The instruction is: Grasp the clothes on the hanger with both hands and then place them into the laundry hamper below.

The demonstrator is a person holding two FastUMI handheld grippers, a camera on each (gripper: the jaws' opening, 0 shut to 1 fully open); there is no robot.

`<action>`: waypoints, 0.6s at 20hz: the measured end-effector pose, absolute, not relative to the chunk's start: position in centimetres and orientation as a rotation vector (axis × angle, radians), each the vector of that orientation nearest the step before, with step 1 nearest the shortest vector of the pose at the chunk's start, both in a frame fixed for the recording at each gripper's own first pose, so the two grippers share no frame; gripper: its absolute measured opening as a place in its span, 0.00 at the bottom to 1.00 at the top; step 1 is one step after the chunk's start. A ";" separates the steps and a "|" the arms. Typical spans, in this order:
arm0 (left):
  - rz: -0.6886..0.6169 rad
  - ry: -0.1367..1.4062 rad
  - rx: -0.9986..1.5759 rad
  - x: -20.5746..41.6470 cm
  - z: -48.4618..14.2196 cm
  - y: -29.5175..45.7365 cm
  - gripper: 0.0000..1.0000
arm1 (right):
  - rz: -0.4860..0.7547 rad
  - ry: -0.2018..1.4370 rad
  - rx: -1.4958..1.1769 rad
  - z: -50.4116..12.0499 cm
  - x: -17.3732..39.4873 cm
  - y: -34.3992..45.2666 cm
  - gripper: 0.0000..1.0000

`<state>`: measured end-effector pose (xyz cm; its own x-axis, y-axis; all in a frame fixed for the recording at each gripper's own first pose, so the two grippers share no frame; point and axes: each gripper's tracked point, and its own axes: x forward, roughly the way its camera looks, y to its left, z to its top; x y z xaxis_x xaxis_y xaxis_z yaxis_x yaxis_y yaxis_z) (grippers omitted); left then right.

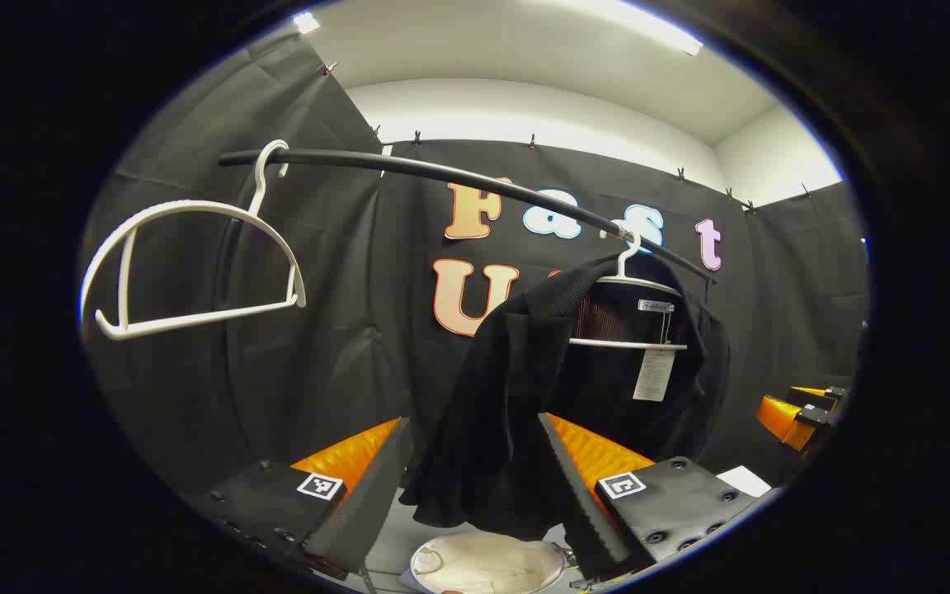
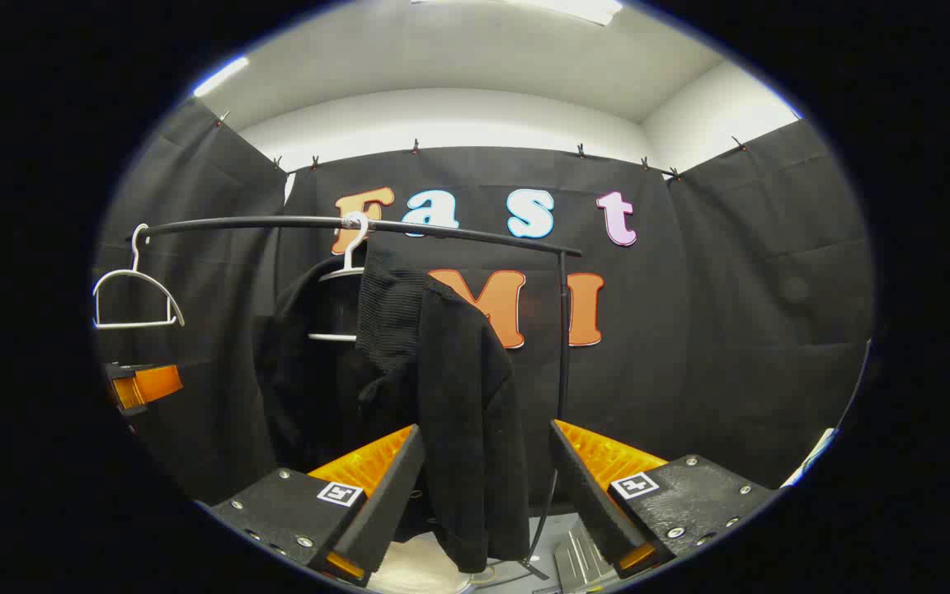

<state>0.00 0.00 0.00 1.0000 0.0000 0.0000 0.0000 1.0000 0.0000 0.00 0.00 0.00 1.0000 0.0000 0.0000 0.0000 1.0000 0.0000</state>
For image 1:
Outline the white plastic clothes hanger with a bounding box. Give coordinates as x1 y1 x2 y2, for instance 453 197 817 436
79 139 308 342
567 221 689 351

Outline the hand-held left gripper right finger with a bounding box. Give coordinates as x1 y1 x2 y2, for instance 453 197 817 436
537 411 781 582

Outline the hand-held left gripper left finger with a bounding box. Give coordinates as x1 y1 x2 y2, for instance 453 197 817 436
190 417 414 578

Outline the black backdrop cloth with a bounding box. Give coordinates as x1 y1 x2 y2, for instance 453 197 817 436
79 25 870 529

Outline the black knitted garment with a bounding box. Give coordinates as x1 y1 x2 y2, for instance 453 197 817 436
399 252 731 541

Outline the black metal clothes rack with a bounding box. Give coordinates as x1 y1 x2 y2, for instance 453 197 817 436
209 147 719 471

